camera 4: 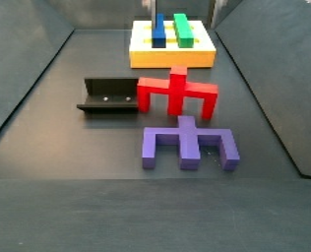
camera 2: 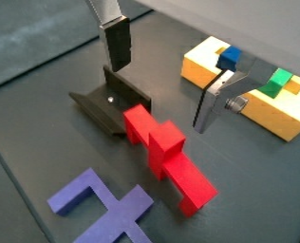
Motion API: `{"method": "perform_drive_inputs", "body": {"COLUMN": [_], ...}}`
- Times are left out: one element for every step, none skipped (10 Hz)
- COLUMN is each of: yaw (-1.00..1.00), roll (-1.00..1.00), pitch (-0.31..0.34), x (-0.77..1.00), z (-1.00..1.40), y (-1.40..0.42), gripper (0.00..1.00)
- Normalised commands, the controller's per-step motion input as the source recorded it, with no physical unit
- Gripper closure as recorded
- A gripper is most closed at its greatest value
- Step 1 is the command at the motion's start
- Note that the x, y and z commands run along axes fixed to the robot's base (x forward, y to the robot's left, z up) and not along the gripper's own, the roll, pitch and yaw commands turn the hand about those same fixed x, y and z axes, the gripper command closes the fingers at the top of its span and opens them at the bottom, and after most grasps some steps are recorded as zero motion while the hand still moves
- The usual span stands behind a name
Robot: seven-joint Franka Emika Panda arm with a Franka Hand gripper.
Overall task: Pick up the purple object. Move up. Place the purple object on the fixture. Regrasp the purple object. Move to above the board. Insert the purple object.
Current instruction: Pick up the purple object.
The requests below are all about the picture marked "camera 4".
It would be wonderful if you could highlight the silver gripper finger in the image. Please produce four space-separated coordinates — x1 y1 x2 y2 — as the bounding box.
150 0 157 28

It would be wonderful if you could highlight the purple three-legged block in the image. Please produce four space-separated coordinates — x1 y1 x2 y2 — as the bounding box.
142 116 240 170

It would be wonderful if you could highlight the yellow slotted board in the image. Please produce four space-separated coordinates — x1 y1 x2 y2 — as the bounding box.
128 21 215 68

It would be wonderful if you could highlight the black angle fixture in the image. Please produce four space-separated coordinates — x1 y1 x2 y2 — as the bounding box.
76 77 138 112

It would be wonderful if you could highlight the blue bar block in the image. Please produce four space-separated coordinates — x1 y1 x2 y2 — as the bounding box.
151 14 166 48

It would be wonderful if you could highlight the green bar block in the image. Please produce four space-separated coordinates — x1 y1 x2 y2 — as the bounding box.
174 13 194 48

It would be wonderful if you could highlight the red three-legged block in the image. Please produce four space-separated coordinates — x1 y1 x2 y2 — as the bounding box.
137 66 218 120

